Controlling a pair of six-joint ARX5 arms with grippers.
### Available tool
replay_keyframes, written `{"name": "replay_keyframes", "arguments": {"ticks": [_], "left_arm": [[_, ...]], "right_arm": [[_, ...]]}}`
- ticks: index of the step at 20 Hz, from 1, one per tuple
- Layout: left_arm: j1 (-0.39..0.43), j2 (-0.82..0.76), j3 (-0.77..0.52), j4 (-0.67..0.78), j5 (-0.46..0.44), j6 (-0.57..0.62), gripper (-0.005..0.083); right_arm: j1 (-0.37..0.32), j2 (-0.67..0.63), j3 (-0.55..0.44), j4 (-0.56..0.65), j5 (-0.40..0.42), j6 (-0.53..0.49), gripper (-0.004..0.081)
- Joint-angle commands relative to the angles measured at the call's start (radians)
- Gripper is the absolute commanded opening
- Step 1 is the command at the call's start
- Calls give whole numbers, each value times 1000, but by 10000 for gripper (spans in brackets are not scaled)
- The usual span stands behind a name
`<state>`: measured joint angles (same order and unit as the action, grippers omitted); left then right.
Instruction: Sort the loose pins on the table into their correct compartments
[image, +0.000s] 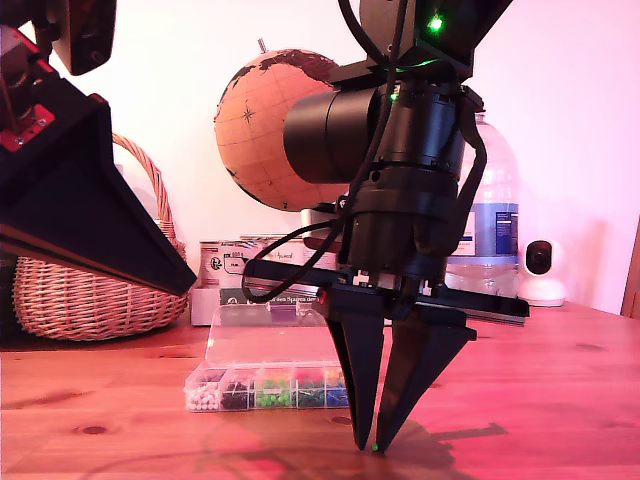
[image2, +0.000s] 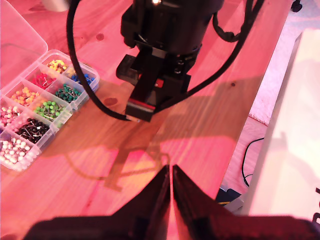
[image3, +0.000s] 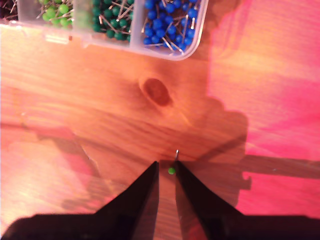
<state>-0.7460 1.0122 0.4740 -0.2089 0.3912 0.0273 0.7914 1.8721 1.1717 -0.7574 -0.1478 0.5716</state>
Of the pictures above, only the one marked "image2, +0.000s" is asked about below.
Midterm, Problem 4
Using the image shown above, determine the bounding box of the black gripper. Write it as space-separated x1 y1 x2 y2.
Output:
115 48 200 123

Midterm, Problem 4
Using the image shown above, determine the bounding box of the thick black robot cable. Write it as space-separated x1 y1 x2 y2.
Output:
154 0 266 112

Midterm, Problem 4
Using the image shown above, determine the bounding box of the white box with LeRobot print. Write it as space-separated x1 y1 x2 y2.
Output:
239 28 320 223

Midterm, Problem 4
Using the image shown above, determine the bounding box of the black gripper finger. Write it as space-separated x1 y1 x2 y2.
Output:
109 164 171 218
172 164 236 218

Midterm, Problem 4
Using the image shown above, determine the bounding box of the arm pale camera box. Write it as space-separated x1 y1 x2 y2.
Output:
40 0 70 13

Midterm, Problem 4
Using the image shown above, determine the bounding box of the pale shaggy rug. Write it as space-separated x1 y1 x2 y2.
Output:
248 0 320 126

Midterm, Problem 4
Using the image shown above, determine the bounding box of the black floor cable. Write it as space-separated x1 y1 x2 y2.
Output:
241 136 266 188

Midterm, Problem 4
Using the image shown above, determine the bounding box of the small black object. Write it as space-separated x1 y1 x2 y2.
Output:
290 0 303 13

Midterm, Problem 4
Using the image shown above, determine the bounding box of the clear plastic pin organizer box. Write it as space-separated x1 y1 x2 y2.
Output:
0 0 101 173

